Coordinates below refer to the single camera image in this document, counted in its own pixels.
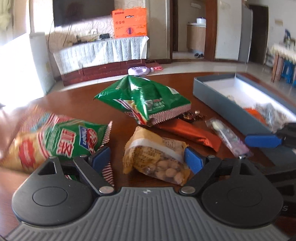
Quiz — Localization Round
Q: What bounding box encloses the clear sunflower seed bag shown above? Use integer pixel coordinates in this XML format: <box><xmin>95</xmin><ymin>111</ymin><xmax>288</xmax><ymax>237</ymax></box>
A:
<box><xmin>254</xmin><ymin>103</ymin><xmax>290</xmax><ymax>133</ymax></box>

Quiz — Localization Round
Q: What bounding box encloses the yellow peanut bag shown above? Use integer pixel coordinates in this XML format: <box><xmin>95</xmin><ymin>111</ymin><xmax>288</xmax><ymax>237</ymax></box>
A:
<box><xmin>122</xmin><ymin>126</ymin><xmax>191</xmax><ymax>186</ymax></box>

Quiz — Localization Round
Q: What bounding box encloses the green red chip bag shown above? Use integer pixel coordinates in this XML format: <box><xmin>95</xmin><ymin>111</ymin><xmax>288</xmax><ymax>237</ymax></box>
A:
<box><xmin>1</xmin><ymin>109</ymin><xmax>113</xmax><ymax>173</ymax></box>

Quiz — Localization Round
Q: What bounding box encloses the green chip bag striped edge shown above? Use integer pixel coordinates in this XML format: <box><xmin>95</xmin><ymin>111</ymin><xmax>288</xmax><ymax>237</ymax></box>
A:
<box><xmin>94</xmin><ymin>75</ymin><xmax>191</xmax><ymax>126</ymax></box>

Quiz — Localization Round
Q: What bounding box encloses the orange snack packet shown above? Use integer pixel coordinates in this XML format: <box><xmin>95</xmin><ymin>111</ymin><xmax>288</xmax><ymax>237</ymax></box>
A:
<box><xmin>244</xmin><ymin>108</ymin><xmax>266</xmax><ymax>125</ymax></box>

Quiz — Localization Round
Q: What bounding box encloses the clear purple candy packet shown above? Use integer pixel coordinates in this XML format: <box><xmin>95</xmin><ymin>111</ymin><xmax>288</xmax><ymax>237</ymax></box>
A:
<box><xmin>205</xmin><ymin>118</ymin><xmax>253</xmax><ymax>158</ymax></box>

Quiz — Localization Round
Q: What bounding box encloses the red-brown foil snack bar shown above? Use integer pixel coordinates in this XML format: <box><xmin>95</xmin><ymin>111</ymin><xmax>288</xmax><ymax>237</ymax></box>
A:
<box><xmin>155</xmin><ymin>119</ymin><xmax>222</xmax><ymax>152</ymax></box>

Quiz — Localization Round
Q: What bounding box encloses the dark wrapped candy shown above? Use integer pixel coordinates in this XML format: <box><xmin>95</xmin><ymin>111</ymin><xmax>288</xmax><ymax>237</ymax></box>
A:
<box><xmin>178</xmin><ymin>110</ymin><xmax>206</xmax><ymax>123</ymax></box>

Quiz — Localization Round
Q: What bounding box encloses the grey shallow box tray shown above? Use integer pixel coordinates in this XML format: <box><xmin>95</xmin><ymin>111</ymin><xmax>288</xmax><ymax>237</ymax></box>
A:
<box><xmin>193</xmin><ymin>73</ymin><xmax>295</xmax><ymax>136</ymax></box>

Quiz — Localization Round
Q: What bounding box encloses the blue plastic stool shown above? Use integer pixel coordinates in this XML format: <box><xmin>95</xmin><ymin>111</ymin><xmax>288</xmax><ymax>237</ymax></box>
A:
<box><xmin>281</xmin><ymin>60</ymin><xmax>295</xmax><ymax>84</ymax></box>

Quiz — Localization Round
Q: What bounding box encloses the dining table with lace cloth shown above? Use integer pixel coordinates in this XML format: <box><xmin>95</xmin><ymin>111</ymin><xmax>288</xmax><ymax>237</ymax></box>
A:
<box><xmin>270</xmin><ymin>44</ymin><xmax>295</xmax><ymax>82</ymax></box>

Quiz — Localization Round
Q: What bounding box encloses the purple detergent bottle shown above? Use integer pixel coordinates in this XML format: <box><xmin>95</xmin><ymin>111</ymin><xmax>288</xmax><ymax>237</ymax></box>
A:
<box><xmin>127</xmin><ymin>66</ymin><xmax>154</xmax><ymax>76</ymax></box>

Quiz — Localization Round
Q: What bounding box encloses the tv cabinet with white cloth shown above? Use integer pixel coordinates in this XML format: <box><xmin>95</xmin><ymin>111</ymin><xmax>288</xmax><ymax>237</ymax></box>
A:
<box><xmin>53</xmin><ymin>36</ymin><xmax>149</xmax><ymax>86</ymax></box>

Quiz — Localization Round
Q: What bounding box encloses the pair of slippers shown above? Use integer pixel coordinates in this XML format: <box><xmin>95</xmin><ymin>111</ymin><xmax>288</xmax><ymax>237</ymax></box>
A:
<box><xmin>194</xmin><ymin>53</ymin><xmax>204</xmax><ymax>58</ymax></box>

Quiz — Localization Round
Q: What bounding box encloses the white chest freezer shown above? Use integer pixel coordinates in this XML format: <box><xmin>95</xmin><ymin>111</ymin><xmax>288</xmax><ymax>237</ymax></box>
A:
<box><xmin>1</xmin><ymin>33</ymin><xmax>55</xmax><ymax>106</ymax></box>

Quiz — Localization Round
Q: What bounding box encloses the wooden kitchen cabinet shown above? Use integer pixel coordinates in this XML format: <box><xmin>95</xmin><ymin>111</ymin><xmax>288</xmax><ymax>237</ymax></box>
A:
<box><xmin>187</xmin><ymin>23</ymin><xmax>206</xmax><ymax>53</ymax></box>

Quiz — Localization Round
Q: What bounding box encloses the orange cardboard box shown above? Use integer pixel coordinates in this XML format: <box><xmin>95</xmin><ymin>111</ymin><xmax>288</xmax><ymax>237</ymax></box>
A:
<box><xmin>112</xmin><ymin>8</ymin><xmax>147</xmax><ymax>38</ymax></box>

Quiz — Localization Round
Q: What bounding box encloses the black wall television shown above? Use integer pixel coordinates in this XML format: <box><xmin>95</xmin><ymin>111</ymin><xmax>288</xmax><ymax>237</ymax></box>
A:
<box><xmin>53</xmin><ymin>0</ymin><xmax>115</xmax><ymax>27</ymax></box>

